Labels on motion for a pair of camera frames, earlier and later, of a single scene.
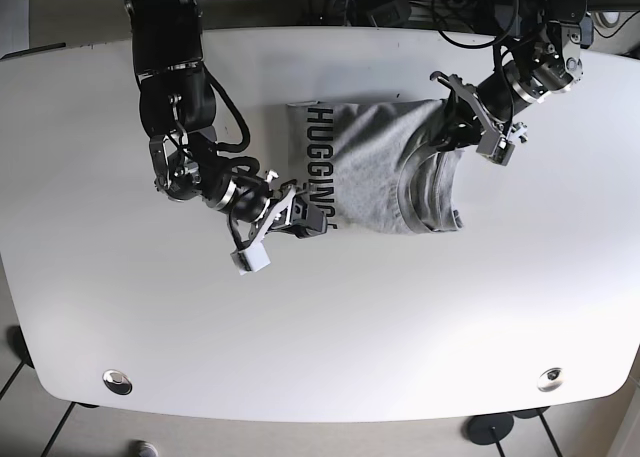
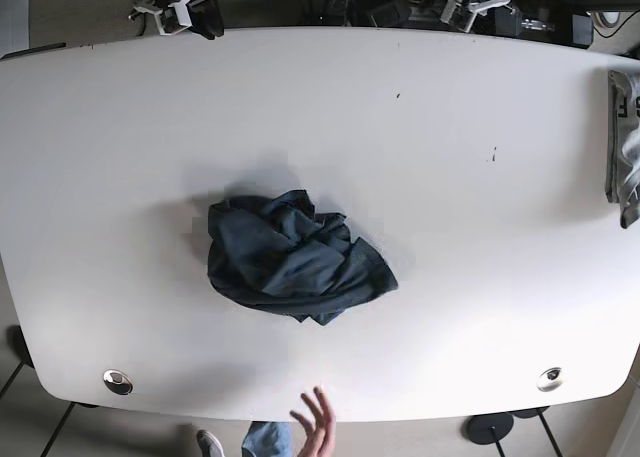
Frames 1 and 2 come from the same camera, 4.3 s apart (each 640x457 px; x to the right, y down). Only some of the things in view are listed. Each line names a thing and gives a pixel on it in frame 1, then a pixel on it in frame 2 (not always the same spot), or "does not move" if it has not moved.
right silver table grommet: [550, 379] does not move
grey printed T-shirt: [376, 166] → [622, 168]
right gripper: [549, 67] → [462, 12]
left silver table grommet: [117, 382] does not move
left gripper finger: [306, 220] → [205, 17]
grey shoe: [142, 449] → [209, 444]
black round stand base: [487, 429] does not move
